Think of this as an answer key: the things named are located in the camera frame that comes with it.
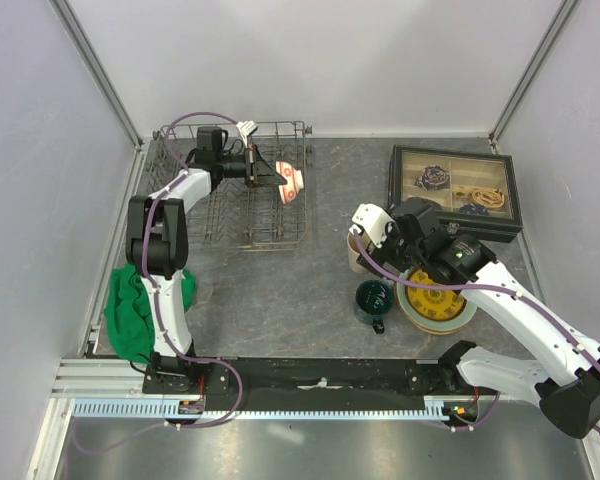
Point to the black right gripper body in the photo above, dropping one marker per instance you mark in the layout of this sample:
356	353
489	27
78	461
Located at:
402	255

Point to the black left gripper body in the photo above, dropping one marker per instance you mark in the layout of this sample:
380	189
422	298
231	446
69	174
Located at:
250	173

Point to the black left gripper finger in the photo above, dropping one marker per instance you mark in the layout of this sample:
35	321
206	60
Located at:
270	180
262	169

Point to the white orange patterned bowl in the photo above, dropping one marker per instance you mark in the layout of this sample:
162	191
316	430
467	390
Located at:
294	182

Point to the beige cup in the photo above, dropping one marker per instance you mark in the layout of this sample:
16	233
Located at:
354	252

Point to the dark teal mug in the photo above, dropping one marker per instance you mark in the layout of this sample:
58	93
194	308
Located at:
373	301

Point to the yellow patterned plate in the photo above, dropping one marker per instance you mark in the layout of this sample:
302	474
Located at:
435	305

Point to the green flower plate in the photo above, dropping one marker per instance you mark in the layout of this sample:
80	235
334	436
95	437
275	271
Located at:
470	310

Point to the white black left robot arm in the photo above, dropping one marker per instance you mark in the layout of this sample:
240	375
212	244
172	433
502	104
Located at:
157	242

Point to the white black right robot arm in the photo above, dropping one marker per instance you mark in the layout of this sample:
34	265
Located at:
563	377

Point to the black glass-lid display box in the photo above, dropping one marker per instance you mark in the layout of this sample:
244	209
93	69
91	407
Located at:
476	192

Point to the green cloth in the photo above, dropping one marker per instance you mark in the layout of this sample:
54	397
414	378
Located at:
128	316

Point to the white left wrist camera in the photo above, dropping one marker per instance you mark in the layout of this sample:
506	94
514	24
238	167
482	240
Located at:
245	130

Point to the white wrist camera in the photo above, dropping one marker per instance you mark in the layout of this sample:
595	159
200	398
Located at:
245	130
373	221

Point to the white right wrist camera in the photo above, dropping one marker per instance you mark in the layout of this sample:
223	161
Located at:
373	221

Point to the grey wire dish rack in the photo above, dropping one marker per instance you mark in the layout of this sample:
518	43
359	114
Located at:
236	217

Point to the slotted cable duct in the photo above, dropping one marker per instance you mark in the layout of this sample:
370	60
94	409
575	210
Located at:
432	410

